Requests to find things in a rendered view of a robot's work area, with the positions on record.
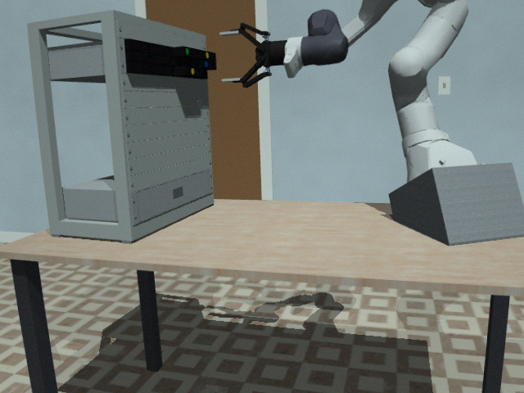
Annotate grey server rack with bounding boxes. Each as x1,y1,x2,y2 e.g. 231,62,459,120
27,10,216,244

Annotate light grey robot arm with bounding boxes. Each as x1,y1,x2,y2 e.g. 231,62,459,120
283,0,478,182

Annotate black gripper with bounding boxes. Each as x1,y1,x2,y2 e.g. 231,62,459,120
219,23,287,88

